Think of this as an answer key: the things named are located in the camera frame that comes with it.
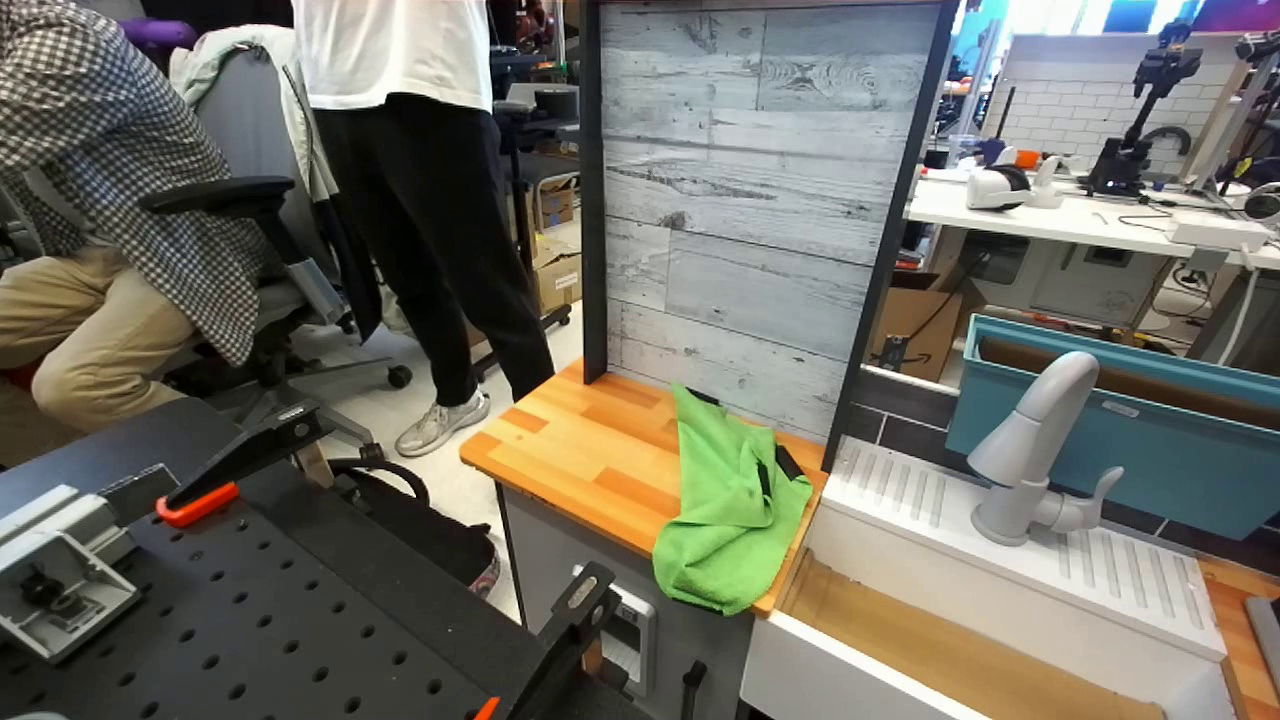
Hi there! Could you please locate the grey plank backsplash panel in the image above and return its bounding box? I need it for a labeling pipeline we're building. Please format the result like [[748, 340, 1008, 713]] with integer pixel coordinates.
[[580, 0, 960, 440]]

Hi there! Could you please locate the black perforated table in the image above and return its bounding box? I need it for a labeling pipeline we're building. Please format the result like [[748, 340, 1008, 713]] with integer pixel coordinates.
[[0, 400, 643, 720]]

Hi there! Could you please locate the white sink basin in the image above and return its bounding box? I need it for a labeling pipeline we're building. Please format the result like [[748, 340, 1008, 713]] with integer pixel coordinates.
[[741, 440, 1236, 720]]

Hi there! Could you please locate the standing person white shirt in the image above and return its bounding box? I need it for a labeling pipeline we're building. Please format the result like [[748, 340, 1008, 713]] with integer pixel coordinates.
[[292, 0, 553, 459]]

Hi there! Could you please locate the cardboard box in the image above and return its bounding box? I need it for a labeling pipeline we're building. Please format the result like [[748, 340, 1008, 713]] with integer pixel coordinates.
[[869, 286, 964, 379]]

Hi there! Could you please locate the black orange clamp far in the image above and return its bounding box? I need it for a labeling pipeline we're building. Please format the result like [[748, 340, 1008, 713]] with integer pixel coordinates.
[[148, 402, 323, 526]]

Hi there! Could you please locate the black orange clamp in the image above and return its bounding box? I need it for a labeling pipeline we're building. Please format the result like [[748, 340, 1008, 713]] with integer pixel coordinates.
[[148, 402, 323, 526], [467, 561, 619, 720]]

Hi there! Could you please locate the grey office chair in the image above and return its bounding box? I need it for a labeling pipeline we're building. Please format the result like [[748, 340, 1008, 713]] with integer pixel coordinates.
[[148, 22, 384, 391]]

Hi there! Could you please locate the wooden counter cabinet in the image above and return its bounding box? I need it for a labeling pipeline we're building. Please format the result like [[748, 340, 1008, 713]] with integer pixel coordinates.
[[457, 361, 833, 720]]

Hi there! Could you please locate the white office desk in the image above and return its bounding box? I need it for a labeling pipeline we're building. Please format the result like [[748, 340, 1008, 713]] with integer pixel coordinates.
[[908, 173, 1276, 329]]

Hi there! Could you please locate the teal planter box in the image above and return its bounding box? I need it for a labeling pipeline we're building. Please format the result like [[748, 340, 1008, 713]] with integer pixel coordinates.
[[949, 313, 1280, 538]]

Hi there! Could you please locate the green towel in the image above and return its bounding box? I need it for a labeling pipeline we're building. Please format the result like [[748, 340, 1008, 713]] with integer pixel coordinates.
[[650, 387, 813, 615]]

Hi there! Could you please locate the seated person checkered shirt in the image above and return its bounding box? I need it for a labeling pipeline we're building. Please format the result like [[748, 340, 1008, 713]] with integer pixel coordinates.
[[0, 0, 273, 430]]

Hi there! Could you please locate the grey faucet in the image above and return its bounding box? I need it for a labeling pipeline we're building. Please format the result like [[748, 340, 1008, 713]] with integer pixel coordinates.
[[968, 351, 1124, 549]]

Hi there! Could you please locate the black orange clamp near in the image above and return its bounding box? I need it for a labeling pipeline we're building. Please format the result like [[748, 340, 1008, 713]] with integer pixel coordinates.
[[467, 561, 619, 720]]

